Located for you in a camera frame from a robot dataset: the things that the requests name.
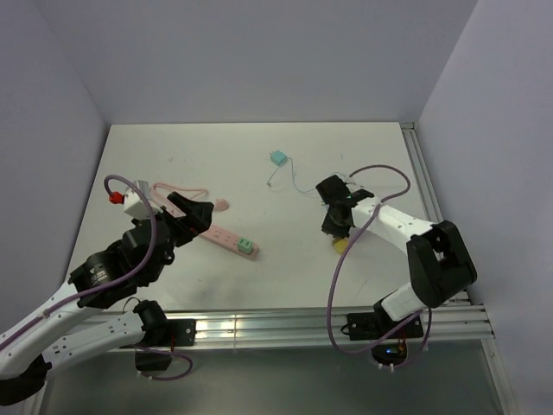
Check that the teal charger plug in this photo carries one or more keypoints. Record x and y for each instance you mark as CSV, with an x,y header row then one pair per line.
x,y
278,158

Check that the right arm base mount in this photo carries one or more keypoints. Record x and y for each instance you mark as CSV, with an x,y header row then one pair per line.
x,y
370,326

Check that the pink power plug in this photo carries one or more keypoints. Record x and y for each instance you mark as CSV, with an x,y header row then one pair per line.
x,y
221,205

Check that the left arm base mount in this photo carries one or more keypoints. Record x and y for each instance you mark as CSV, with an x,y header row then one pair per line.
x,y
155,353

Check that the green charger plug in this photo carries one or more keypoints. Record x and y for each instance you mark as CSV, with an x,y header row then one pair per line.
x,y
245,246

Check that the front aluminium rail frame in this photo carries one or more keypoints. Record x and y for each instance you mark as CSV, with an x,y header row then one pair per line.
x,y
281,362

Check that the right aluminium rail frame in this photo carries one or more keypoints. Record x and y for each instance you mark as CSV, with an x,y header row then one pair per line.
x,y
432,207

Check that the pink power strip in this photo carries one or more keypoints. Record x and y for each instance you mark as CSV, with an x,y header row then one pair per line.
x,y
215,234

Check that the yellow charger plug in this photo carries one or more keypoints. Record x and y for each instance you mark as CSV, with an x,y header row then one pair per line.
x,y
340,245

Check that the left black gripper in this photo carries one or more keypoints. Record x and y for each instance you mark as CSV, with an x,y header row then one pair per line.
x,y
198,213

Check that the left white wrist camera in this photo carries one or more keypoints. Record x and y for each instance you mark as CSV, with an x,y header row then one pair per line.
x,y
132,203

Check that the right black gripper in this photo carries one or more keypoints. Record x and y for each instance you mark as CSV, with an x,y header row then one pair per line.
x,y
329,227

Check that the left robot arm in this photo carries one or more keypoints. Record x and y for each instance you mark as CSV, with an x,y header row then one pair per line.
x,y
44,343

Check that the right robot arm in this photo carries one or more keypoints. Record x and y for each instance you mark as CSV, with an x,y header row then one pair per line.
x,y
401,230

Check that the aluminium rail frame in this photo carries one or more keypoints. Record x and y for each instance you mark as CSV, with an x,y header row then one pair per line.
x,y
432,207
281,362

